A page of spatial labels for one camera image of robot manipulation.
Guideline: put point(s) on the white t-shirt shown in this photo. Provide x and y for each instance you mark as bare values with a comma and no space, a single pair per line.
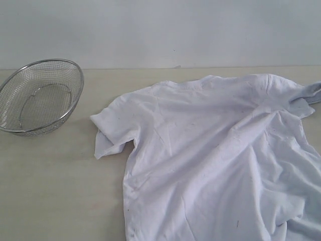
216,159

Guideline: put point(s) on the metal mesh basket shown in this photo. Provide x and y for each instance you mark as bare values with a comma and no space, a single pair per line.
39,97

